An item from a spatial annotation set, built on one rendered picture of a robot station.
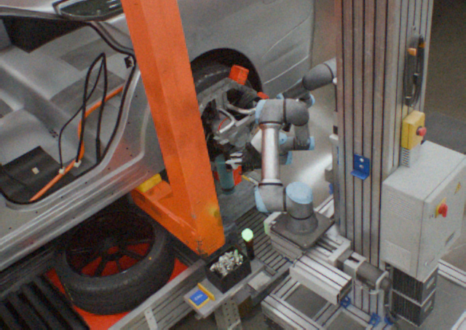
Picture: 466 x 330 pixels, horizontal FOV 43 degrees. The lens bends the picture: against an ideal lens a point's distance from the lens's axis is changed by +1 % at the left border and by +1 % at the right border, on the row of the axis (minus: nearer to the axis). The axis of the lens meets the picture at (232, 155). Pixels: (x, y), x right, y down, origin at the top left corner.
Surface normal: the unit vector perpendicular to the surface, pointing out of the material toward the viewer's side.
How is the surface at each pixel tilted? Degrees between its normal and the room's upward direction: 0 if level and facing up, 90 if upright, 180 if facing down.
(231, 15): 90
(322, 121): 0
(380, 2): 90
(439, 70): 0
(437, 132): 0
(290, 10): 90
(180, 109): 90
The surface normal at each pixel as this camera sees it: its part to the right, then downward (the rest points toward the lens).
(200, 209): 0.66, 0.40
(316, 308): -0.13, -0.77
